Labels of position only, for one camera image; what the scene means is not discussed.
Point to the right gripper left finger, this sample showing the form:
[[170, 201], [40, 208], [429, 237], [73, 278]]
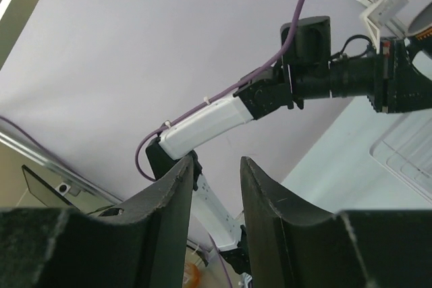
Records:
[[138, 243]]

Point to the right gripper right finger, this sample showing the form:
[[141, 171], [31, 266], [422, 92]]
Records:
[[293, 243]]

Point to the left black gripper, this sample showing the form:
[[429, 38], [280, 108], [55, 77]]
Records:
[[397, 85]]

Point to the white wire dish rack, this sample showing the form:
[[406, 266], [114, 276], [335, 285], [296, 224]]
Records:
[[404, 150]]

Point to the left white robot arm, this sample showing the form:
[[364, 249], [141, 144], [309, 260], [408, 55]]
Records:
[[305, 69]]

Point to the aluminium rail frame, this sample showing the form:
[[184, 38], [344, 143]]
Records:
[[22, 142]]

